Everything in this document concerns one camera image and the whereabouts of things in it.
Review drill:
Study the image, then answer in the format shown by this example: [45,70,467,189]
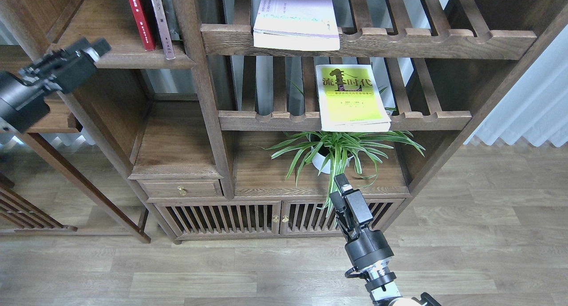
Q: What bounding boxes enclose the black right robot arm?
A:
[329,173,439,306]

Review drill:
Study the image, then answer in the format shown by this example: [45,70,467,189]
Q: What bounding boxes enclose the brass drawer knob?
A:
[177,185,187,196]

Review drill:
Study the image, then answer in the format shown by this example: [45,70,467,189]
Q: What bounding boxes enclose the white lavender paperback book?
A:
[253,0,339,51]

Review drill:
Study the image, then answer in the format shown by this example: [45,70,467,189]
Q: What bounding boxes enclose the white curtain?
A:
[466,28,568,147]

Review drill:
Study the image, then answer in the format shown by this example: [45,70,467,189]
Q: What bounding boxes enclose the thin upright book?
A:
[151,0,176,61]

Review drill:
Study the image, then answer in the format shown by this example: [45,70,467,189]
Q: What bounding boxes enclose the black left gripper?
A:
[1,37,111,133]

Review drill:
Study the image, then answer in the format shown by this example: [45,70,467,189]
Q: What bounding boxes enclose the dark wooden bookshelf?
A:
[1,0,567,243]

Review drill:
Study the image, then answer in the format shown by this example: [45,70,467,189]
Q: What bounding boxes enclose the green spider plant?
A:
[266,130,426,208]

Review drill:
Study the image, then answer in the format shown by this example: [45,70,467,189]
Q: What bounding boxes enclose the yellow green paperback book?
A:
[315,65,391,132]

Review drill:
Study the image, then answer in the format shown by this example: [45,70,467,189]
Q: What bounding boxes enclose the white plant pot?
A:
[312,152,354,176]

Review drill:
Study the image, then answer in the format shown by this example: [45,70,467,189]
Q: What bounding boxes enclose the red paperback book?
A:
[128,0,156,51]

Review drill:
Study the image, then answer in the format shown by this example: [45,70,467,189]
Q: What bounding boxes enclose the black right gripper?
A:
[330,173,394,267]

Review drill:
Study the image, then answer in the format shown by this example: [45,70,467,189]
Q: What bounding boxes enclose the dark wooden slatted bench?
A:
[0,174,79,235]

